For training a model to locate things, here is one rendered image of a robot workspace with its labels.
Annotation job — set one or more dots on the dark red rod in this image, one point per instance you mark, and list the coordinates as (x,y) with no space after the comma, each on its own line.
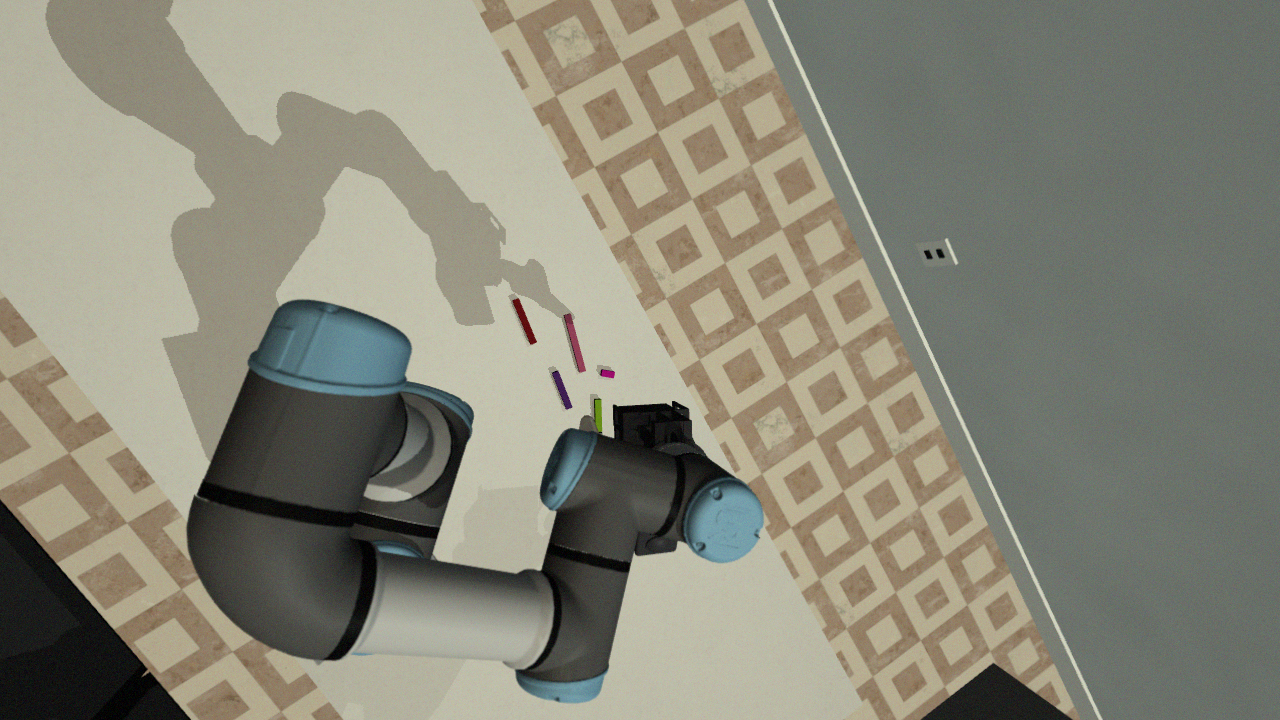
(524,321)

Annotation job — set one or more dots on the dark purple rod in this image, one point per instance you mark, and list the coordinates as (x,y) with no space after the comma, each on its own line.
(562,390)

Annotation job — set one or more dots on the pink rod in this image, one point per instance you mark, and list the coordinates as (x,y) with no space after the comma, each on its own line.
(574,343)

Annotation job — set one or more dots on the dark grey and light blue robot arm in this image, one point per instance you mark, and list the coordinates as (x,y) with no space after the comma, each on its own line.
(318,410)

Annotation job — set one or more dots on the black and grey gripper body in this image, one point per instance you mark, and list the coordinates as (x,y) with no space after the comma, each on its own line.
(634,423)

